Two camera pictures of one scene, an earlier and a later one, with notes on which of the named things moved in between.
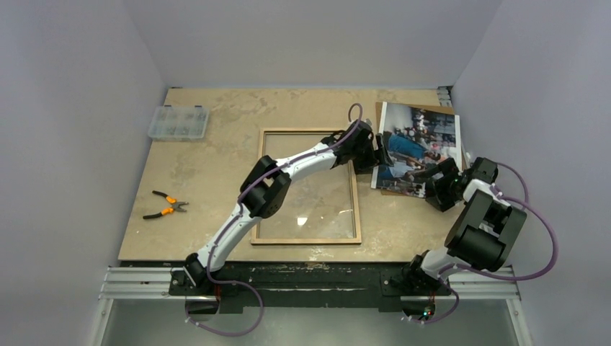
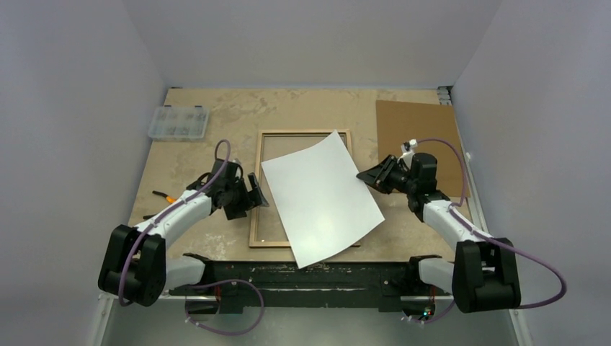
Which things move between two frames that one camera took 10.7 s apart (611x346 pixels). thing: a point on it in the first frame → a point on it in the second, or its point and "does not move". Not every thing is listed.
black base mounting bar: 313,287 does not move
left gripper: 372,162 → 239,210
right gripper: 434,176 → 390,173
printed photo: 413,139 → 321,203
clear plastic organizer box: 179,122 does not move
